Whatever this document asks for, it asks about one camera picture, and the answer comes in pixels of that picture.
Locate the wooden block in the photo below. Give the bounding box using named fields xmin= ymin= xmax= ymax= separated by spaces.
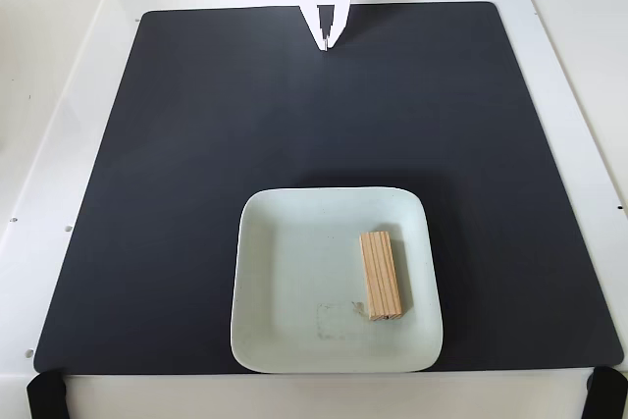
xmin=359 ymin=231 xmax=405 ymax=323

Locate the pale green square plate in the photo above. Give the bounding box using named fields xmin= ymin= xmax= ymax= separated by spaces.
xmin=229 ymin=185 xmax=445 ymax=375

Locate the black mat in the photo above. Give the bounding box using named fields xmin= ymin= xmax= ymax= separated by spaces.
xmin=32 ymin=1 xmax=624 ymax=375

